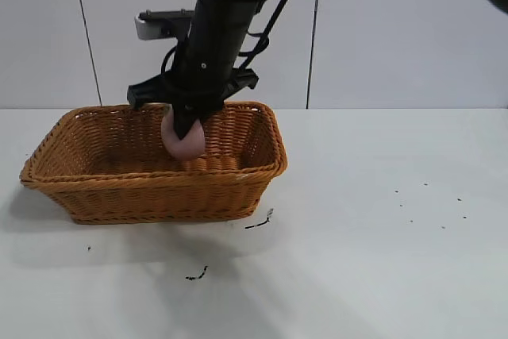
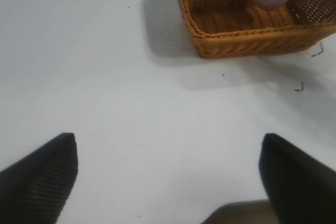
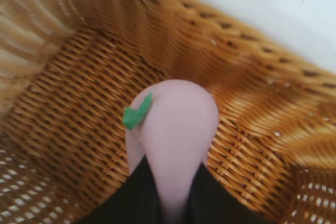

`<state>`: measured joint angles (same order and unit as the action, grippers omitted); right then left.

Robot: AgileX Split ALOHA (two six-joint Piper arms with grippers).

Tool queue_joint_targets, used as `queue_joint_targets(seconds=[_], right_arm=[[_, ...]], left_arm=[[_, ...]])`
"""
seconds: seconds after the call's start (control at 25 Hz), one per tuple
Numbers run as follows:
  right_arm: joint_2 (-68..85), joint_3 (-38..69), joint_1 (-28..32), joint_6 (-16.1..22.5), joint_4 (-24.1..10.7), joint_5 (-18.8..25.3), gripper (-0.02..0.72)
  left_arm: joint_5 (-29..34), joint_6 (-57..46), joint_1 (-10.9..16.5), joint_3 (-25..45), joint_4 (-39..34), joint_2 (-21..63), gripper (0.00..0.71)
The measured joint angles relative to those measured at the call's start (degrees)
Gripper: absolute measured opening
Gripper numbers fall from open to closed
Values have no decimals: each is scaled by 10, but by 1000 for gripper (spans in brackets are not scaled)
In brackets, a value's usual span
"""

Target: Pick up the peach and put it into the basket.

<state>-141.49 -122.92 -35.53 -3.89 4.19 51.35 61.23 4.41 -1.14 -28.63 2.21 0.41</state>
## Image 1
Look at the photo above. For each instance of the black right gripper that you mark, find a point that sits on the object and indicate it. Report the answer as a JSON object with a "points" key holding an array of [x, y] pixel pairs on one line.
{"points": [[210, 57]]}

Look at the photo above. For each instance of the pink peach with green leaf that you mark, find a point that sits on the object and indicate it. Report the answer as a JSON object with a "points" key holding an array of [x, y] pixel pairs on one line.
{"points": [[190, 147]]}

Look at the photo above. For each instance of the brown woven wicker basket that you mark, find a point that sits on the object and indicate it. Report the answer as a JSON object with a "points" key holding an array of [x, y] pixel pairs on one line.
{"points": [[158, 196]]}

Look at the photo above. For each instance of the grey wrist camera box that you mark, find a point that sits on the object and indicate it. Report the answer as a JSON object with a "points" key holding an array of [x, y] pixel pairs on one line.
{"points": [[158, 26]]}

